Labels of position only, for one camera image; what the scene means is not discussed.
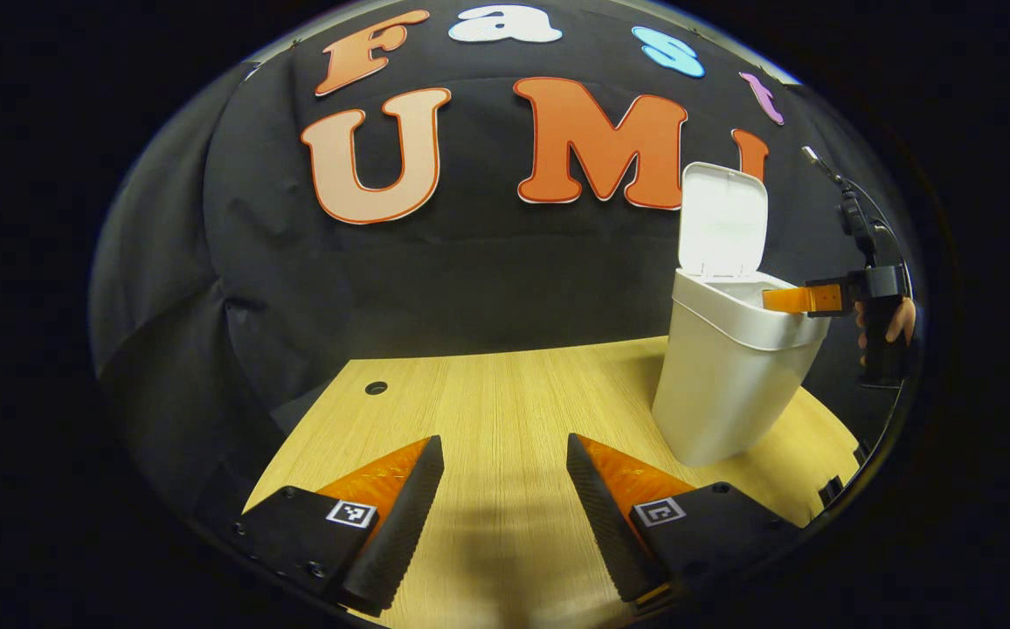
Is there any white desktop garbage bin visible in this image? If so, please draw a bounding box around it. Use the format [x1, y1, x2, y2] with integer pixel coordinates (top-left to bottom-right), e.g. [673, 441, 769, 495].
[652, 162, 831, 468]

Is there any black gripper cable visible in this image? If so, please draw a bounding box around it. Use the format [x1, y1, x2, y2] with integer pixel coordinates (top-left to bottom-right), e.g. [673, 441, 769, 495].
[802, 147, 908, 272]

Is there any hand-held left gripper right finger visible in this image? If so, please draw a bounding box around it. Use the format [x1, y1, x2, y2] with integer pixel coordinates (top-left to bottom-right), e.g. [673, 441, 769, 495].
[566, 432, 799, 608]

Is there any wooden desktop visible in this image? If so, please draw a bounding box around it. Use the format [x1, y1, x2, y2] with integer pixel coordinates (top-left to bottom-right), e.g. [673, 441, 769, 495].
[243, 336, 860, 629]

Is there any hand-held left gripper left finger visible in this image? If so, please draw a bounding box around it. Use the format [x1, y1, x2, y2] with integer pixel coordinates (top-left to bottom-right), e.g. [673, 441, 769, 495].
[234, 435, 445, 612]

